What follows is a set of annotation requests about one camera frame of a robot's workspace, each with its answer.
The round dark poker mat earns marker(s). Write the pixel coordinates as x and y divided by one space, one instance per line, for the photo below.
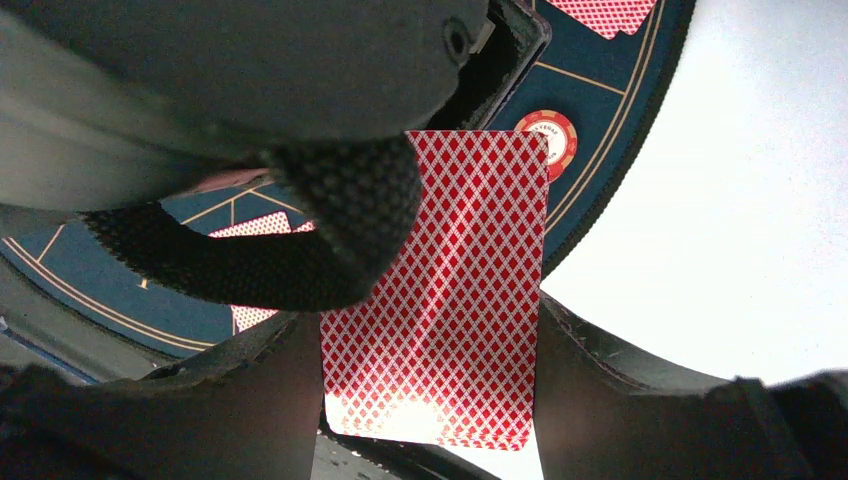
610 89

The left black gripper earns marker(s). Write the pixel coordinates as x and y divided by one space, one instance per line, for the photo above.
110 103

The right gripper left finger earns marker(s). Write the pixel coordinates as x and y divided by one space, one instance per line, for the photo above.
247 408

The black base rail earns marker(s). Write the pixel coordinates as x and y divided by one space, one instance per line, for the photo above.
83 356

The pink playing card deck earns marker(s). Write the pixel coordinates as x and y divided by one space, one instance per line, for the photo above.
444 351

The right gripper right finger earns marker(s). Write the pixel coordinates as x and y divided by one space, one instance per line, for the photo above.
607 409

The pink dealt card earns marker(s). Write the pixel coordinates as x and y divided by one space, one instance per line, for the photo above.
607 18

